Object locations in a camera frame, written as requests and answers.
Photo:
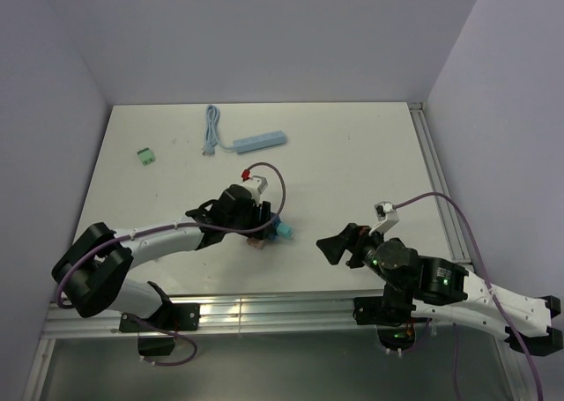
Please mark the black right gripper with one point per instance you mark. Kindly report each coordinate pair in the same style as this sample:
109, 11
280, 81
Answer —
332, 247

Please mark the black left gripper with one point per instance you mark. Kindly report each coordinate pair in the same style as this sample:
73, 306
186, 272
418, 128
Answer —
264, 213

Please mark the blue cube socket adapter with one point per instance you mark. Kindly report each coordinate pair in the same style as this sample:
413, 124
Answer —
271, 231

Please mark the pink charger plug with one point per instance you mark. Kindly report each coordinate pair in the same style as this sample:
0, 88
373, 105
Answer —
255, 243

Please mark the teal charger plug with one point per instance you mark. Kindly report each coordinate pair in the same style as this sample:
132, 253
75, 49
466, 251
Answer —
284, 231

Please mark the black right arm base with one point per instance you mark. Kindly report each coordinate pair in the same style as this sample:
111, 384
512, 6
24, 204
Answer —
397, 331

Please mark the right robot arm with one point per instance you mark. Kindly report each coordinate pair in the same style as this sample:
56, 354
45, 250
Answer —
418, 287

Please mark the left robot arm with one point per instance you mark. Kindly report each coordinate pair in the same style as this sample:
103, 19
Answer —
92, 274

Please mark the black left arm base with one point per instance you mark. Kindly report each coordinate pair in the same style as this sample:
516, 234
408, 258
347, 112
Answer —
159, 335

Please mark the green plug adapter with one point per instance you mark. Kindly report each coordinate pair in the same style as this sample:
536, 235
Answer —
146, 156

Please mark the light blue power strip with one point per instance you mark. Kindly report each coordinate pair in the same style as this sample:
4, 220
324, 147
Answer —
259, 142

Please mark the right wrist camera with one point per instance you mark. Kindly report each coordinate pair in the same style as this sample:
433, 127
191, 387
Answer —
386, 218

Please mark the aluminium front rail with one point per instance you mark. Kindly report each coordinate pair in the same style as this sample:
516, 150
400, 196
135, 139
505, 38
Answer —
226, 314

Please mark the aluminium side rail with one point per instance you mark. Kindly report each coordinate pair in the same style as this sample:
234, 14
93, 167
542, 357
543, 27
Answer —
450, 223

